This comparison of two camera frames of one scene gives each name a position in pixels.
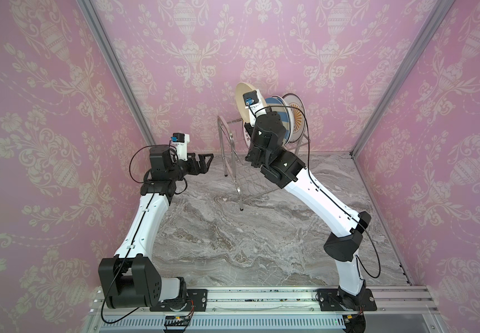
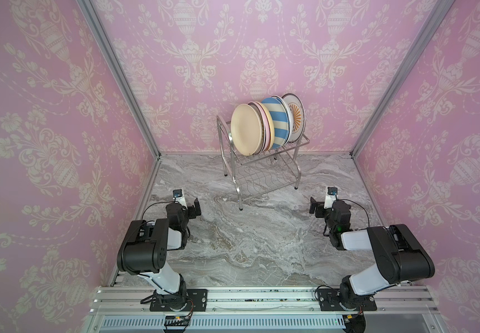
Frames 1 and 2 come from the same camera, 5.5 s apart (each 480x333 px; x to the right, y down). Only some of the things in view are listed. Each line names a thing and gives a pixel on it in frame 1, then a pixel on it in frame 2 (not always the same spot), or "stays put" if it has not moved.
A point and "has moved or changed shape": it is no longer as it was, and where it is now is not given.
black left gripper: [202, 168] → [191, 214]
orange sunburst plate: [299, 117] stays put
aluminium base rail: [281, 309] stays put
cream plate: [243, 112] has moved or changed shape
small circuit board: [177, 320] stays put
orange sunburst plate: [247, 137] has moved or changed shape
